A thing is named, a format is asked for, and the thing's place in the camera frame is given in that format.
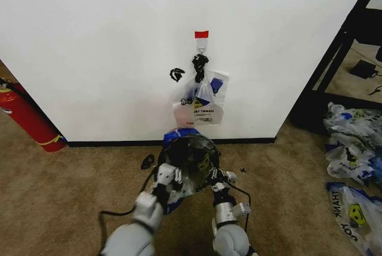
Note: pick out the red fire extinguisher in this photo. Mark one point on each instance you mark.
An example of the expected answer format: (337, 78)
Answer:
(27, 112)

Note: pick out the black metal shelf frame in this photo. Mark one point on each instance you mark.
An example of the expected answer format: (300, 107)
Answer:
(328, 68)

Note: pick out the clear blue printed garbage bag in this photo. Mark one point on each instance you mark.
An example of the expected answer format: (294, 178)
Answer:
(179, 191)

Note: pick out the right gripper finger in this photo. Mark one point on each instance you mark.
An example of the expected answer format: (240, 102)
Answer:
(231, 176)
(214, 176)

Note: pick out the red tape strip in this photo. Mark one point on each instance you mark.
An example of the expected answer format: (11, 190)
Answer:
(201, 34)

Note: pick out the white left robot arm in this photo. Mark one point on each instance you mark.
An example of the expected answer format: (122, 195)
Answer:
(131, 238)

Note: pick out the white adhesive wall hook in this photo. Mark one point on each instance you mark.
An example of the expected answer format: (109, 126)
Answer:
(201, 44)

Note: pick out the black knotted plastic strip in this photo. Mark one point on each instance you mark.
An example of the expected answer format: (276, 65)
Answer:
(199, 65)

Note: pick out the white sheet with blue print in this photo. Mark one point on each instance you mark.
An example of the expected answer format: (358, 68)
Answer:
(220, 83)

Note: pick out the black torn plastic scrap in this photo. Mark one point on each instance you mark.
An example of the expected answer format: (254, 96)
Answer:
(176, 74)

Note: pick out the smiley thank you plastic bag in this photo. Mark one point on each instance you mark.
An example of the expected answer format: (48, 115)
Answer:
(355, 214)

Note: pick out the crumpled plastic bag pile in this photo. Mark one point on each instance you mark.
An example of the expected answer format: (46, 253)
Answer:
(349, 136)

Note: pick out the black plastic floor scrap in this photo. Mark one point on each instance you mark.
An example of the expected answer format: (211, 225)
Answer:
(147, 162)

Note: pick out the black power adapter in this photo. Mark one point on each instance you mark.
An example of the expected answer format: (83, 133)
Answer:
(363, 69)

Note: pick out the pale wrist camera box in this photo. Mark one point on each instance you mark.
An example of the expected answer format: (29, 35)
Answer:
(165, 174)

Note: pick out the white printed hanging plastic bag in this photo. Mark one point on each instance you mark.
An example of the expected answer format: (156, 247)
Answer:
(198, 109)

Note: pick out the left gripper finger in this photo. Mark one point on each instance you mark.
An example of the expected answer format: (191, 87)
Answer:
(178, 175)

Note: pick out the small black floor crumbs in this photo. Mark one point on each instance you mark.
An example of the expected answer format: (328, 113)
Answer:
(242, 169)

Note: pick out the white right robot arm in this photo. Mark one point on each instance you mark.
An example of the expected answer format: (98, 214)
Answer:
(228, 238)

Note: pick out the black round trash bin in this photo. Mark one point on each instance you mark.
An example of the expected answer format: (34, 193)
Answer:
(188, 154)

